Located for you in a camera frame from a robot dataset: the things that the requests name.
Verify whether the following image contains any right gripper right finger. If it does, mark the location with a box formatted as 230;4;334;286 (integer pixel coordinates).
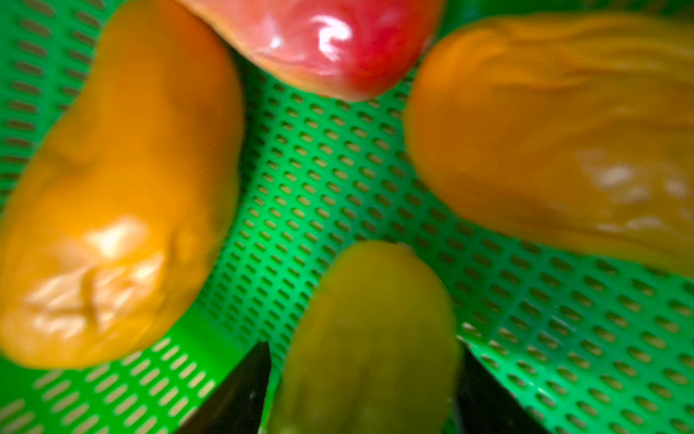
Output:
454;341;548;434

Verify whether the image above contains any yellow green mango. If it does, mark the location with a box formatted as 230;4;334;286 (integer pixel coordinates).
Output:
266;241;460;433

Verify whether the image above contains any red yellow mango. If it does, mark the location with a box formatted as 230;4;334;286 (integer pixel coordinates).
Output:
185;0;446;101

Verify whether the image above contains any green plastic basket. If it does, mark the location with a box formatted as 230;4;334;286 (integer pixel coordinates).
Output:
0;0;694;434

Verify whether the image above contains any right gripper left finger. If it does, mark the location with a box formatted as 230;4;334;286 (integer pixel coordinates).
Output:
177;342;271;434

